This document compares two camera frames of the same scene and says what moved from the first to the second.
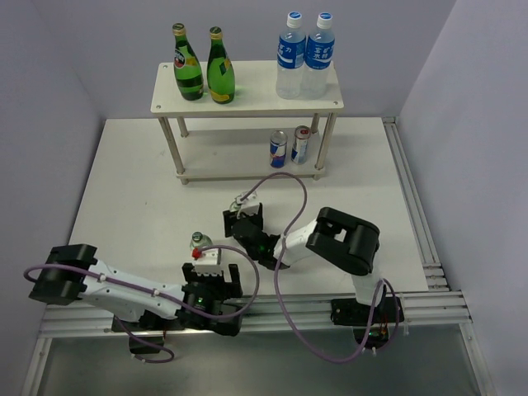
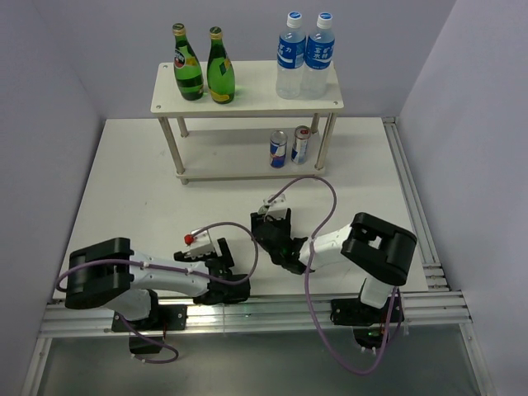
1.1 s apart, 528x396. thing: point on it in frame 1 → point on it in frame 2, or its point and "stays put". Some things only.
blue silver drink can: (278, 146) stays put
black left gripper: (231, 289) → (225, 258)
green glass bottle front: (187, 69) stays put
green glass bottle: (221, 77) stays put
